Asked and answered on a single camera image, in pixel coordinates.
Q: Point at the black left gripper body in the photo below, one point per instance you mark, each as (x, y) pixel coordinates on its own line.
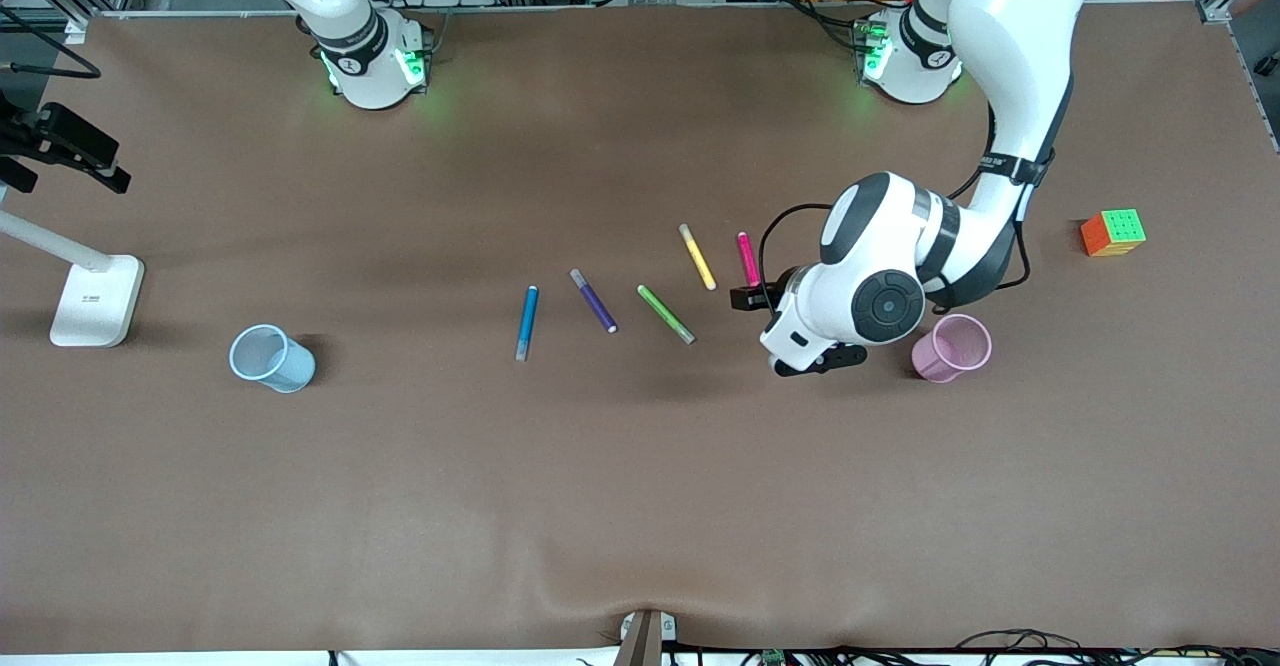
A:
(768, 296)

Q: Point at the pink marker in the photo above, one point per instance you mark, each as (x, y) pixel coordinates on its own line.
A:
(747, 256)

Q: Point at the light blue marker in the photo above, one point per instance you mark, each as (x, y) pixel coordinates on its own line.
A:
(527, 324)

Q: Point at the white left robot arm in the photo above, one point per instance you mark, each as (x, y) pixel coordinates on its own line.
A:
(1020, 66)

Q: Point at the yellow marker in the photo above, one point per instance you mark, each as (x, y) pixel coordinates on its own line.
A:
(697, 257)

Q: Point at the green marker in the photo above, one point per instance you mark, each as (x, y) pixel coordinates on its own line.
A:
(665, 314)

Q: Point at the purple marker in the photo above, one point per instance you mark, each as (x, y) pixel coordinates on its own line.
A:
(594, 302)

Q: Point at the pink plastic cup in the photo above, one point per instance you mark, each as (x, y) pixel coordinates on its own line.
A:
(950, 351)

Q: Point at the colourful puzzle cube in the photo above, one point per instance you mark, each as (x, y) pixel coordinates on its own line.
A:
(1112, 233)

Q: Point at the light blue plastic cup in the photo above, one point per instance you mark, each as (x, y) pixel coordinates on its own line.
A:
(280, 366)

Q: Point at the white stand with pole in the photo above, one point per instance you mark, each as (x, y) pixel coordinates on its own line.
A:
(95, 301)

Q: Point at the black clamp device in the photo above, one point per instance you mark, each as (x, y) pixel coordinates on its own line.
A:
(70, 141)

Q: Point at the post with metal bracket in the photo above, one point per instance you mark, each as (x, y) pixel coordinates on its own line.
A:
(640, 641)

